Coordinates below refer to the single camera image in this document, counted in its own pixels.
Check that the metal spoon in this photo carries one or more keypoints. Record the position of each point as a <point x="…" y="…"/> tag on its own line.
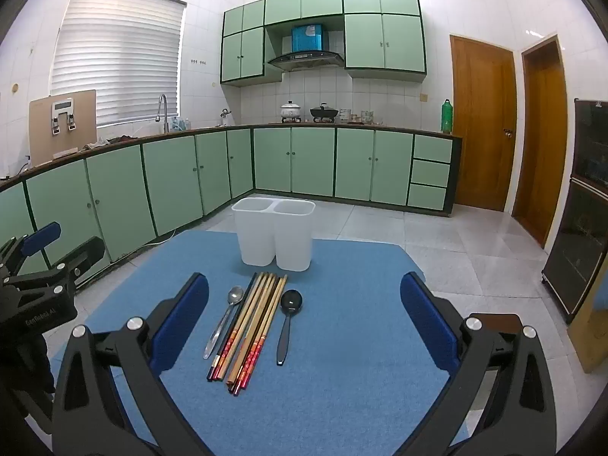
<point x="234" y="296"/>

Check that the metal kettle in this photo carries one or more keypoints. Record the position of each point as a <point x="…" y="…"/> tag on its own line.
<point x="225" y="116"/>

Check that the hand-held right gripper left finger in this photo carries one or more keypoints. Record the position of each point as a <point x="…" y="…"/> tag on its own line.
<point x="183" y="316"/>

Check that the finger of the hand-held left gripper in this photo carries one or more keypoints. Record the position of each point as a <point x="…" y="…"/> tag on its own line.
<point x="85" y="251"/>
<point x="42" y="237"/>

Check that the black wok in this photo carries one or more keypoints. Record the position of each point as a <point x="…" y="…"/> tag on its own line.
<point x="325" y="113"/>

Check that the wooden red-ended chopstick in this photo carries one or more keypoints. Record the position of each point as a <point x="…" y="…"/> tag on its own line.
<point x="241" y="327"/>
<point x="261" y="331"/>
<point x="251" y="328"/>
<point x="246" y="327"/>
<point x="266" y="332"/>
<point x="256" y="330"/>

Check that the white cooking pot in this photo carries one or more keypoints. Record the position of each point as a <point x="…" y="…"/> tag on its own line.
<point x="290" y="110"/>

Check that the metal kitchen faucet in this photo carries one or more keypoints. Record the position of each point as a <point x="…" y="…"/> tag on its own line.
<point x="163" y="104"/>

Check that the glass jar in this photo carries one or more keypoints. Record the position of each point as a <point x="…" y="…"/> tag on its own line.
<point x="367" y="117"/>
<point x="345" y="116"/>

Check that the white two-compartment utensil holder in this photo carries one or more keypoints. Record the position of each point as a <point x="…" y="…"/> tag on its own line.
<point x="275" y="237"/>

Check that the black plastic spoon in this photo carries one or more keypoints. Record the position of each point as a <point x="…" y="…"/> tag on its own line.
<point x="290" y="301"/>

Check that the dark cloth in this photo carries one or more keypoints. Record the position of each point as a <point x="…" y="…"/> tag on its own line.
<point x="114" y="141"/>

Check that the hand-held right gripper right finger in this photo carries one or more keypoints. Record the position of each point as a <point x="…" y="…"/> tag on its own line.
<point x="427" y="318"/>

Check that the wooden door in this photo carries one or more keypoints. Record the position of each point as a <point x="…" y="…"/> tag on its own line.
<point x="541" y="152"/>
<point x="482" y="128"/>

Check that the brown cardboard board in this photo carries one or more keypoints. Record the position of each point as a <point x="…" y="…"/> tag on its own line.
<point x="40" y="133"/>

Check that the green wall cabinets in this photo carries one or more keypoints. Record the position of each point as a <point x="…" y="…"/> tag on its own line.
<point x="384" y="40"/>

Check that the black range hood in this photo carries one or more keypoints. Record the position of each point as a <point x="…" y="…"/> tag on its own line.
<point x="306" y="57"/>

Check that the white window blind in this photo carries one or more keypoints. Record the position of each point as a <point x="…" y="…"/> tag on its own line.
<point x="118" y="57"/>

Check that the black chopstick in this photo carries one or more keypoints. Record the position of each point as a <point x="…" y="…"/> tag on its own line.
<point x="232" y="325"/>
<point x="236" y="327"/>

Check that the black glass-front cabinet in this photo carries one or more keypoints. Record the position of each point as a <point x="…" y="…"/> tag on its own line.
<point x="579" y="228"/>

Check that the blue table mat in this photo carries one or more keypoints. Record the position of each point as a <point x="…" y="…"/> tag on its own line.
<point x="356" y="342"/>

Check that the green bottle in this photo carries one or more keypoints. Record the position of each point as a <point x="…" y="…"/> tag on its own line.
<point x="446" y="116"/>

